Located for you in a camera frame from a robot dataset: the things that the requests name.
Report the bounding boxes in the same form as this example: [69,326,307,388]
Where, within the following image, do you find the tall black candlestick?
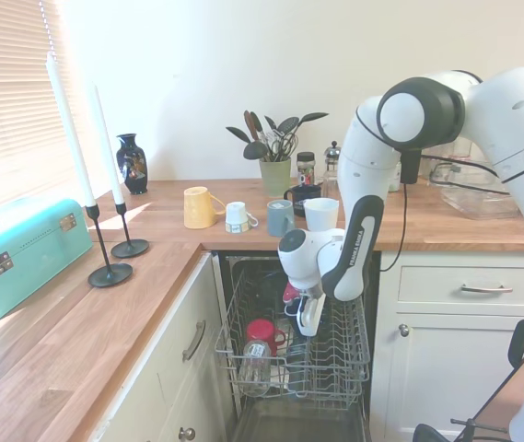
[83,203,134,290]

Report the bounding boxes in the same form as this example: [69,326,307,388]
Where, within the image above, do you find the plain white mug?
[302,197,341,233]

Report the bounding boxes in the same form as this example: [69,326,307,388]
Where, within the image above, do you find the black solid spoon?
[225,125,262,160]

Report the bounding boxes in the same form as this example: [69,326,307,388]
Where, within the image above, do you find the black cable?
[378,153,514,273]

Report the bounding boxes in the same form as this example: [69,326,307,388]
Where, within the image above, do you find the dark blue vase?
[115,133,149,196]

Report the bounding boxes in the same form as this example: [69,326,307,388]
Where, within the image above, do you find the teal bread box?
[0,198,95,330]

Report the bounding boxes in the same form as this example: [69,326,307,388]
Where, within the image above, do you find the small white patterned mug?
[224,200,261,235]

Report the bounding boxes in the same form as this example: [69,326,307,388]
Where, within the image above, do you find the built-in dishwasher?
[210,250,383,442]

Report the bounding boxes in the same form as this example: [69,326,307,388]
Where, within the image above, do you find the brown wooden spoon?
[242,110,268,145]

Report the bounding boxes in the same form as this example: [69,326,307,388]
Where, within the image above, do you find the coffee jar with black lid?
[295,151,317,188]

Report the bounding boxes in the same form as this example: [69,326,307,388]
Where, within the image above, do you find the cream drawer front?
[397,265,524,308]

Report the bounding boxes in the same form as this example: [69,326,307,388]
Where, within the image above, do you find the black power adapter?
[401,146,423,186]

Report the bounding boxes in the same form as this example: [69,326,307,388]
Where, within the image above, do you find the shorter white candle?
[91,82,126,205]

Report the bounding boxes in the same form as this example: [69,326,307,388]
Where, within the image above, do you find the black mug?
[283,183,323,218]

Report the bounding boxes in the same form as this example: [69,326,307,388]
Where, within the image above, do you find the glass french press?
[322,139,344,200]

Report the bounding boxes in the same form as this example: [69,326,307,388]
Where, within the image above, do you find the black ladle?
[242,140,270,163]

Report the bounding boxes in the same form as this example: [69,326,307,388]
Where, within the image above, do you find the metal drawer handle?
[460,283,515,296]

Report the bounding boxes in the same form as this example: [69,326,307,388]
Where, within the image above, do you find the yellow mug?
[182,185,227,230]

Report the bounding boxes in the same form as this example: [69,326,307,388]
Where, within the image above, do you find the cream corner cabinet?
[89,250,240,442]

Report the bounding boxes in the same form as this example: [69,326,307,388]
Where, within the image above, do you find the short black candlestick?
[110,202,151,260]

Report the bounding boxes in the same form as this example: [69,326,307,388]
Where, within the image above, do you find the long black spoon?
[288,111,331,135]

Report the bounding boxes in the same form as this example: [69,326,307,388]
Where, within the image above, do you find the grey-blue mug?
[266,198,297,238]

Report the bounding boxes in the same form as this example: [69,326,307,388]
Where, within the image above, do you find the green utensil holder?
[259,157,293,199]

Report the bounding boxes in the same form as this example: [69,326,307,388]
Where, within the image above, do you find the window blind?
[0,0,84,218]

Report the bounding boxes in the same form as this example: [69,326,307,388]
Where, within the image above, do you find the wire dishwasher rack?
[215,268,373,412]

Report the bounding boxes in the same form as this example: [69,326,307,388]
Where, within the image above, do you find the red mug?
[245,318,288,357]

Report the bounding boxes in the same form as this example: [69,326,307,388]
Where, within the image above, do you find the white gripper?
[297,293,329,339]

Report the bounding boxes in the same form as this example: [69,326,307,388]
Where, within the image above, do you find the clear glass jar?
[237,337,274,398]

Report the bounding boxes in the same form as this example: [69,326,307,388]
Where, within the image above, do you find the black slotted spoon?
[274,115,301,140]

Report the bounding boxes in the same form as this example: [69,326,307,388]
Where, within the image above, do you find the clear glass baking dish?
[428,150,521,221]

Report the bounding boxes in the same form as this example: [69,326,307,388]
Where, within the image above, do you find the curved metal cabinet handle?
[181,319,208,362]

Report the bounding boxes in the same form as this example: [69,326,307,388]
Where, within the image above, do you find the cream cabinet door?
[387,312,524,442]

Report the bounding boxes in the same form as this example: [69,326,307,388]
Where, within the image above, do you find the kitchen scissors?
[267,130,297,163]

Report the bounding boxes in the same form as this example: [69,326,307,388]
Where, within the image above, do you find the tall white candle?
[45,51,98,209]

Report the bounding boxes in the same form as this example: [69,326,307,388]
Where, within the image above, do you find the white bottle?
[387,160,403,192]

